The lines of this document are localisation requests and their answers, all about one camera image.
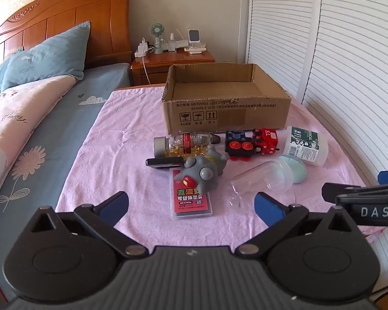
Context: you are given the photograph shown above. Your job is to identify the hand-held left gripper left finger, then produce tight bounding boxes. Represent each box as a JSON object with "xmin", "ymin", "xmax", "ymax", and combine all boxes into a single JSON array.
[{"xmin": 29, "ymin": 191, "xmax": 149, "ymax": 259}]

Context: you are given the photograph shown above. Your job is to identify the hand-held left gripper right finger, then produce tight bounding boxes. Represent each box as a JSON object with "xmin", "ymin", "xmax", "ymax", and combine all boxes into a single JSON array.
[{"xmin": 235, "ymin": 192, "xmax": 356, "ymax": 255}]

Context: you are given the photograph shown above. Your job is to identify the clear plastic jar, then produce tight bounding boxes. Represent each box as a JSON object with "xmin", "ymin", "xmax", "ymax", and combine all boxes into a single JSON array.
[{"xmin": 229, "ymin": 161, "xmax": 294, "ymax": 209}]

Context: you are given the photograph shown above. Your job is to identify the mint green round object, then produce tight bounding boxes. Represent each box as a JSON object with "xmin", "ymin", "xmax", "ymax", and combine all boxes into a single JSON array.
[{"xmin": 278, "ymin": 155, "xmax": 307, "ymax": 184}]

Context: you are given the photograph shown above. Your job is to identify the white cotton swab container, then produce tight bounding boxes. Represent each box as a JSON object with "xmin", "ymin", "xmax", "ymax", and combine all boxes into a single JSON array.
[{"xmin": 283, "ymin": 126, "xmax": 329, "ymax": 167}]

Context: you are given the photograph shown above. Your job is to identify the black rectangular device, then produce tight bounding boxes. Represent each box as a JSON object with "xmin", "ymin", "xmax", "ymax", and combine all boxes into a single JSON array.
[{"xmin": 145, "ymin": 157, "xmax": 184, "ymax": 170}]

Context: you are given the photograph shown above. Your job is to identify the black toy car red wheels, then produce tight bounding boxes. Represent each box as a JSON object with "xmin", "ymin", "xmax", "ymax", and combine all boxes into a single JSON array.
[{"xmin": 225, "ymin": 131, "xmax": 262, "ymax": 162}]

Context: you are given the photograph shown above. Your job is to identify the red toy train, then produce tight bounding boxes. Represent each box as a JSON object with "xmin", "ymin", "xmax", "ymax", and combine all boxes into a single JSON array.
[{"xmin": 252, "ymin": 128, "xmax": 280, "ymax": 156}]

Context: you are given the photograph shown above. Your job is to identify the grey toy figure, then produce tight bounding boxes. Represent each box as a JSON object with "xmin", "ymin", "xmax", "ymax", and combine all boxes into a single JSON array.
[{"xmin": 173, "ymin": 144, "xmax": 229, "ymax": 192}]

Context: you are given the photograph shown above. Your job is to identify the clear case with red label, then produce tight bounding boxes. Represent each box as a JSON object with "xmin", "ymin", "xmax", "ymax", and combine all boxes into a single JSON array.
[{"xmin": 169, "ymin": 168, "xmax": 214, "ymax": 221}]

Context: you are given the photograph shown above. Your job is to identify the clear bottle of yellow capsules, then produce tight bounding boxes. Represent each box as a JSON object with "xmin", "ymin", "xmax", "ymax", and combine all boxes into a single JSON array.
[{"xmin": 153, "ymin": 132, "xmax": 211, "ymax": 157}]

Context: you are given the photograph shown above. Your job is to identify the brown cardboard box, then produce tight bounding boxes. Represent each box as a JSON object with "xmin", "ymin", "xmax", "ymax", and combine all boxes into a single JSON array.
[{"xmin": 162, "ymin": 63, "xmax": 292, "ymax": 135}]

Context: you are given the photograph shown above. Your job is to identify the pink cloth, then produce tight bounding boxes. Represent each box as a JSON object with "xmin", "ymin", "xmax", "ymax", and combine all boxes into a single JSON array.
[{"xmin": 56, "ymin": 89, "xmax": 387, "ymax": 243}]

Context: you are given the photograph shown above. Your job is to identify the blue floral bedsheet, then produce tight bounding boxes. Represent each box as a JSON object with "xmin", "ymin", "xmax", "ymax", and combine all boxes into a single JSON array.
[{"xmin": 0, "ymin": 63, "xmax": 131, "ymax": 298}]

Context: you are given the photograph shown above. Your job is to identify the white louvered closet door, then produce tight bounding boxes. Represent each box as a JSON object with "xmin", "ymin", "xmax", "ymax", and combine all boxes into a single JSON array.
[
  {"xmin": 246, "ymin": 0, "xmax": 324, "ymax": 102},
  {"xmin": 302, "ymin": 0, "xmax": 388, "ymax": 281}
]

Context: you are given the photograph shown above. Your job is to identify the pink printed quilt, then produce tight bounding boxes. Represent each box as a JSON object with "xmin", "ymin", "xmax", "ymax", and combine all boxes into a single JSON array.
[{"xmin": 0, "ymin": 75, "xmax": 76, "ymax": 184}]

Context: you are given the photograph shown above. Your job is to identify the wooden nightstand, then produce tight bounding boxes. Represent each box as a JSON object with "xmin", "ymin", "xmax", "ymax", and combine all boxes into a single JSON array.
[{"xmin": 131, "ymin": 50, "xmax": 215, "ymax": 87}]

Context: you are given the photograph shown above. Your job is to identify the white power strip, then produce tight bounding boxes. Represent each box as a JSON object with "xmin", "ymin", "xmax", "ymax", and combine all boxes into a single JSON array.
[{"xmin": 135, "ymin": 40, "xmax": 151, "ymax": 58}]

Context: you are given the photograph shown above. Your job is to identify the large blue pillow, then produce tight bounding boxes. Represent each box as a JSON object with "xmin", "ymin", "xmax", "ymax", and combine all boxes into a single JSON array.
[{"xmin": 2, "ymin": 21, "xmax": 91, "ymax": 91}]

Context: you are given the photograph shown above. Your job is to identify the small green desk fan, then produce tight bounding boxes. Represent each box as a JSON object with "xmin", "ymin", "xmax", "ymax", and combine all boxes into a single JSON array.
[{"xmin": 149, "ymin": 22, "xmax": 164, "ymax": 54}]

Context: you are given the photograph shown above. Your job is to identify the wooden bed headboard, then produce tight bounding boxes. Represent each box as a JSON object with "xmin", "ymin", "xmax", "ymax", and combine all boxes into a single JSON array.
[{"xmin": 0, "ymin": 0, "xmax": 132, "ymax": 72}]

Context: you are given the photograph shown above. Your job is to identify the white cable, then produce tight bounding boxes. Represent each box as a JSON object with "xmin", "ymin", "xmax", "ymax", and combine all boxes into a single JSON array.
[{"xmin": 141, "ymin": 55, "xmax": 151, "ymax": 86}]

